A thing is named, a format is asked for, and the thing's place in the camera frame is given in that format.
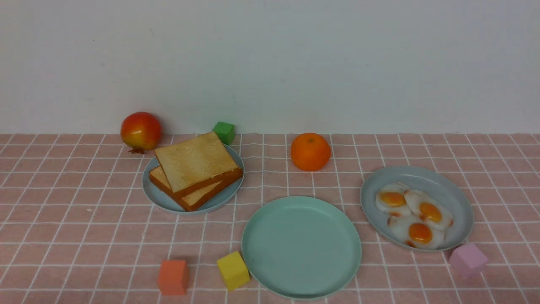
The toast slice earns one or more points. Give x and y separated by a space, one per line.
196 199
196 163

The fried egg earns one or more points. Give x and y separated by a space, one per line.
428 210
390 200
413 232

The orange tangerine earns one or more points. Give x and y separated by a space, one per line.
310 152

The green foam cube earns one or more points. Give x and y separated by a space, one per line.
225 131

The teal green centre plate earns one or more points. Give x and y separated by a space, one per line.
301 248

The light blue bread plate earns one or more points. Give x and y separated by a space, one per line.
162 200

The yellow foam cube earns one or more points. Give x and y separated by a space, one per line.
234 271

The orange foam cube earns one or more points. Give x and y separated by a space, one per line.
173 277

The fried egg front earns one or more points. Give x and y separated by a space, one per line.
413 232

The grey blue egg plate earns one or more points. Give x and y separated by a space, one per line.
437 186

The pink checked tablecloth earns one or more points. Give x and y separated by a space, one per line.
76 227

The pink foam cube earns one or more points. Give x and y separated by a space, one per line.
468 260

